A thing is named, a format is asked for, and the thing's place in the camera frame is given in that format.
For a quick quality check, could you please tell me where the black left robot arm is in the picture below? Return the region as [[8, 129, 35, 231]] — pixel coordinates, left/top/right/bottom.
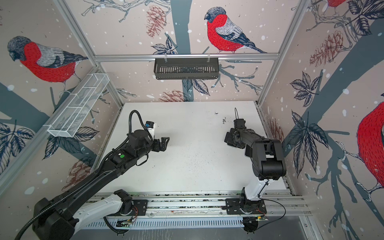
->
[[15, 110, 170, 240]]

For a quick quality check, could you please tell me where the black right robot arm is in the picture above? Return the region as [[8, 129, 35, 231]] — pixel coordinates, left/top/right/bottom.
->
[[225, 119, 287, 207]]

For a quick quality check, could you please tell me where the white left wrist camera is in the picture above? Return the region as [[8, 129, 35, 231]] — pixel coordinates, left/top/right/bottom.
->
[[146, 121, 157, 139]]

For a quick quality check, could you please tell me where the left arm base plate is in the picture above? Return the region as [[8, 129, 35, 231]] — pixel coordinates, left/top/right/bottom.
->
[[118, 200, 148, 217]]

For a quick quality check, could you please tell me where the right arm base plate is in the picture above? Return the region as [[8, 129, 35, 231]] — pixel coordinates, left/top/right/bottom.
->
[[222, 198, 267, 215]]

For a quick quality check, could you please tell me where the black wall basket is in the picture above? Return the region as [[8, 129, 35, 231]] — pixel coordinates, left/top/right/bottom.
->
[[154, 58, 219, 80]]

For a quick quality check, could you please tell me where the white wire mesh basket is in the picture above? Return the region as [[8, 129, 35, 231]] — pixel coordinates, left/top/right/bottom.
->
[[48, 73, 110, 138]]

